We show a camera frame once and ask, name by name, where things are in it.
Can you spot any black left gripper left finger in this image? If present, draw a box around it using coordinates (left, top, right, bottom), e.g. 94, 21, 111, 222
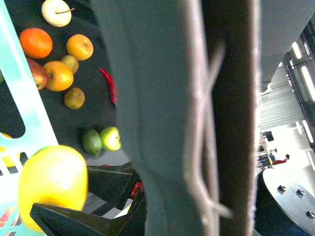
30, 203, 129, 236

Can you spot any bright green apple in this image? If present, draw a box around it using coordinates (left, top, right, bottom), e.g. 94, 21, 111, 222
99, 126, 122, 151

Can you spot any small yellow green fruit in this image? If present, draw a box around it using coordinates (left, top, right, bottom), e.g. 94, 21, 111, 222
60, 55, 79, 74

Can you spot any red yellow apple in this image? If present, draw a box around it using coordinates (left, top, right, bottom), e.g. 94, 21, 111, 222
27, 58, 48, 90

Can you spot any red chili pepper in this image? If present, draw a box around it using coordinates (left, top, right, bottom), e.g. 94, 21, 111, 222
99, 67, 118, 106

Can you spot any orange fruit near front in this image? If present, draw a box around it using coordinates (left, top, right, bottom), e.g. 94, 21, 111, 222
19, 28, 53, 59

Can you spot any large yellow orange apple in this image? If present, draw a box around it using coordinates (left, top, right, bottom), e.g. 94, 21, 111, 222
43, 61, 74, 91

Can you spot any white pear with stem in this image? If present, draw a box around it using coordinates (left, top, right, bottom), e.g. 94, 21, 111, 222
41, 0, 75, 28

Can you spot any black metal display shelf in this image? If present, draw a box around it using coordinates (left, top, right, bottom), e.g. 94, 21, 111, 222
4, 0, 117, 151

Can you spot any yellow apple at right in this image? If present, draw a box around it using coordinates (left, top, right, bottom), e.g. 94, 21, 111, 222
66, 34, 94, 61

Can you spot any green lime by apple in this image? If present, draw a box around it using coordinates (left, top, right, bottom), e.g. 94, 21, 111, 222
82, 129, 102, 156

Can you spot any black round robot flange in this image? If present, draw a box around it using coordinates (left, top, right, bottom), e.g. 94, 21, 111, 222
254, 169, 315, 236

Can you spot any brownish green kiwi fruit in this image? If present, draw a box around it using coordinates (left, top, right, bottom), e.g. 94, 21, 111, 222
64, 87, 85, 110

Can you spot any yellow lemon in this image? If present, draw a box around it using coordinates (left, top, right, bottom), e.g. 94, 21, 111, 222
17, 145, 88, 233

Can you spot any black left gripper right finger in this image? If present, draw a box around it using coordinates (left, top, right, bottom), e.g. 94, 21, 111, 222
88, 168, 133, 210

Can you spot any teal plastic shopping basket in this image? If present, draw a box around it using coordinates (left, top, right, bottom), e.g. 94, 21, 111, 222
0, 0, 58, 236

